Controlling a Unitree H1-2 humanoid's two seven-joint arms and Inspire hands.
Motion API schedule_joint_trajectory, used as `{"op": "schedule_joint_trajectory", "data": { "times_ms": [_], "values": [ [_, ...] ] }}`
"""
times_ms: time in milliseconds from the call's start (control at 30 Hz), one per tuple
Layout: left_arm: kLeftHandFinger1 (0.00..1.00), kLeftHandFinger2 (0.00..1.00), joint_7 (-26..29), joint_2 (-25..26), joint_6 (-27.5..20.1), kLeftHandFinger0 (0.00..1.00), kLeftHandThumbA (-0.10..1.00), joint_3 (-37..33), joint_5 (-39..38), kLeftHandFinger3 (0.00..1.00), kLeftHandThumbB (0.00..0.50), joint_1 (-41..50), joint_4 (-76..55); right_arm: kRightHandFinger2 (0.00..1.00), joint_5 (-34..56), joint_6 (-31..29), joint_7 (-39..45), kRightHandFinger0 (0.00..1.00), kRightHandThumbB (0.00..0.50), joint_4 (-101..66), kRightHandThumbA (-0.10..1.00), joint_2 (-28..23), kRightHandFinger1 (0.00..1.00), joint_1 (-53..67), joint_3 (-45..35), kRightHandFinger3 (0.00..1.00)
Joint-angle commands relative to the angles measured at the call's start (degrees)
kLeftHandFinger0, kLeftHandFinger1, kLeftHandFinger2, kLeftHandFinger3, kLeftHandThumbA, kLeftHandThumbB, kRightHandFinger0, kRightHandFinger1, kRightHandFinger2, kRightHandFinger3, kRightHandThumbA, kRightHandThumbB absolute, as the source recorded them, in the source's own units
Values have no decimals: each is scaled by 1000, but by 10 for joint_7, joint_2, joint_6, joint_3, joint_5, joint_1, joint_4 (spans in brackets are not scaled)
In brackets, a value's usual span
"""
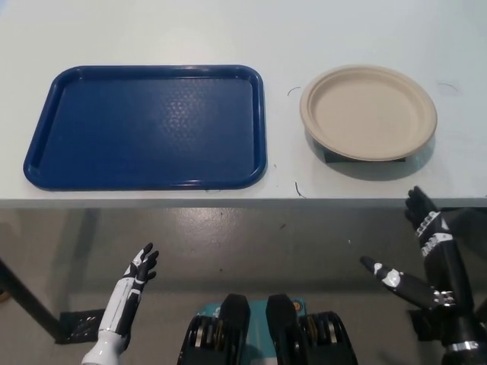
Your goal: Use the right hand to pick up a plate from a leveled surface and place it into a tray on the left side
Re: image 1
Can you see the blue plastic tray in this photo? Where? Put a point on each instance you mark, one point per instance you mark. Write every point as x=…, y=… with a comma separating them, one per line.
x=144, y=129

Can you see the beige paper plate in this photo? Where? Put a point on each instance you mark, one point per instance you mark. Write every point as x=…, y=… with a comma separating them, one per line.
x=367, y=112

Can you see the black table leg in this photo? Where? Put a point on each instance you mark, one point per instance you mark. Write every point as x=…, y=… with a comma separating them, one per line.
x=26, y=296

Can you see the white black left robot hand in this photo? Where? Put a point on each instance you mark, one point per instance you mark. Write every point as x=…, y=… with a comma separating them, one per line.
x=121, y=304

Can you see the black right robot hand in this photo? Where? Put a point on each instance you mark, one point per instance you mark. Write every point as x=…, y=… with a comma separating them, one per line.
x=452, y=273

